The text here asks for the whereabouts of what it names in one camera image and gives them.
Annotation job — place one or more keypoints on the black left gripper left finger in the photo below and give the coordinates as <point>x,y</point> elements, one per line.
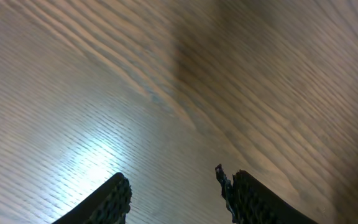
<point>108,204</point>

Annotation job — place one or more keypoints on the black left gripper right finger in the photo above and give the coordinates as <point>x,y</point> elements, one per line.
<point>251,202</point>

